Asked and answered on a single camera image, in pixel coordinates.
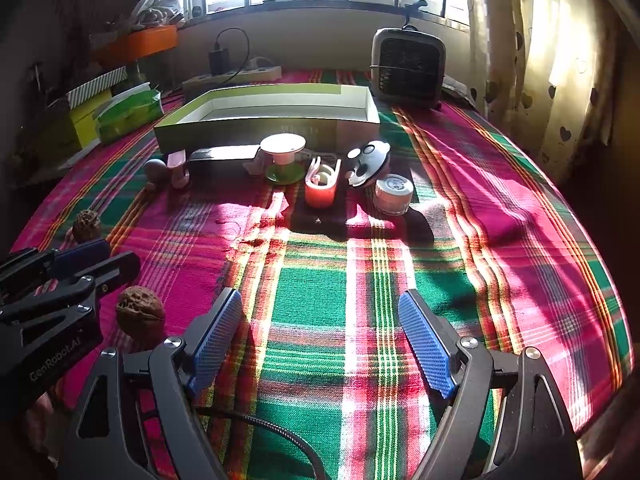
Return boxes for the white power strip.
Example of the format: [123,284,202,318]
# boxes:
[181,65,283,93]

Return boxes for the pink and white clip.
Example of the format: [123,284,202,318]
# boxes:
[304,156,343,209]

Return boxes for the heart print curtain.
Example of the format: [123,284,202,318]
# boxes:
[462,0,621,181]

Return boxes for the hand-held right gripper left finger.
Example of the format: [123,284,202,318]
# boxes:
[57,287,244,480]

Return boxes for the pink plastic stick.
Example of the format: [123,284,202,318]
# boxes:
[167,151,191,190]

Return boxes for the black round device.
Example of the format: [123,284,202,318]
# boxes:
[346,140,392,188]

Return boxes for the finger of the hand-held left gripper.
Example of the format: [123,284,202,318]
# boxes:
[0,239,112,297]
[0,251,142,332]

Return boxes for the black charger cable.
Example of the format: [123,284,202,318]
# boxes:
[215,27,251,86]

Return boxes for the black braided cable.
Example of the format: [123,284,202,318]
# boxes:
[195,407,326,480]

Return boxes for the brown walnut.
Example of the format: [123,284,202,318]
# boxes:
[71,210,102,243]
[116,285,167,351]

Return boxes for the green tissue pack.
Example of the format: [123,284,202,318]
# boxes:
[94,87,163,145]

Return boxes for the grey desk fan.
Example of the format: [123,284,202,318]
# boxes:
[370,27,447,110]

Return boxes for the green cardboard box tray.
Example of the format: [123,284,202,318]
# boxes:
[152,83,382,153]

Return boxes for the yellow-green box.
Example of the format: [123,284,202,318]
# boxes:
[52,89,113,153]

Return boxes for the orange tray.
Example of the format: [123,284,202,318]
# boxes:
[95,24,180,68]

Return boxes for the plastic bags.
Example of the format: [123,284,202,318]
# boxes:
[120,0,188,31]

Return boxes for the black remote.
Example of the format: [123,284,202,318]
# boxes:
[187,145,261,162]

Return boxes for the striped box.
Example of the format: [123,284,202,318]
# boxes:
[65,66,128,110]

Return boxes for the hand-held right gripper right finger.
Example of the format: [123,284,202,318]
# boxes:
[397,289,586,480]

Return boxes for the green spool with white lid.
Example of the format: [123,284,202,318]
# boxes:
[260,134,307,184]

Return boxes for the black charger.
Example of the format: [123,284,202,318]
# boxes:
[208,49,232,76]

